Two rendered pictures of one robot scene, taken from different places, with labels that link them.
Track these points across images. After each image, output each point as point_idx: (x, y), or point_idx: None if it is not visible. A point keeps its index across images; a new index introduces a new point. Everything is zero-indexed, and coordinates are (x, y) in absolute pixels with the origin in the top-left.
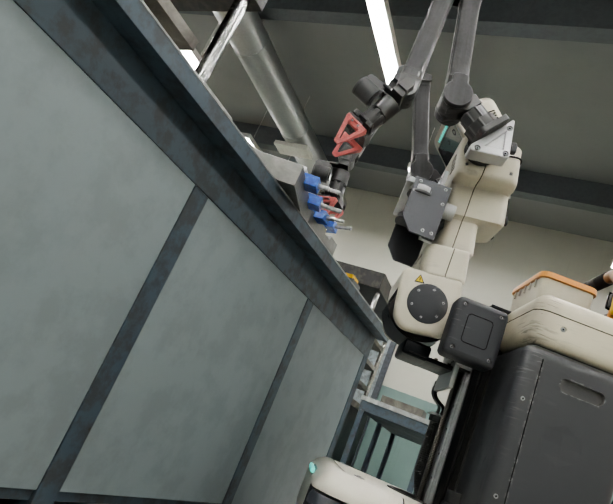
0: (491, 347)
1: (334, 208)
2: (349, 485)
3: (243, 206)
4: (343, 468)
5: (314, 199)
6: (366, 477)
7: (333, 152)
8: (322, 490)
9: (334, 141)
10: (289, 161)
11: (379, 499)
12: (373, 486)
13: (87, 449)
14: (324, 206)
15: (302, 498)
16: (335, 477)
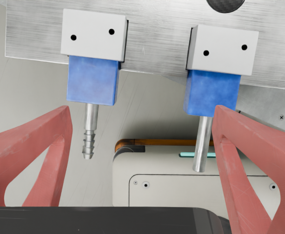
0: None
1: (195, 151)
2: (115, 175)
3: None
4: (185, 177)
5: (186, 93)
6: (203, 197)
7: (217, 113)
8: (115, 158)
9: (67, 110)
10: (6, 18)
11: (115, 193)
12: (122, 191)
13: None
14: (199, 124)
15: (175, 148)
16: (116, 166)
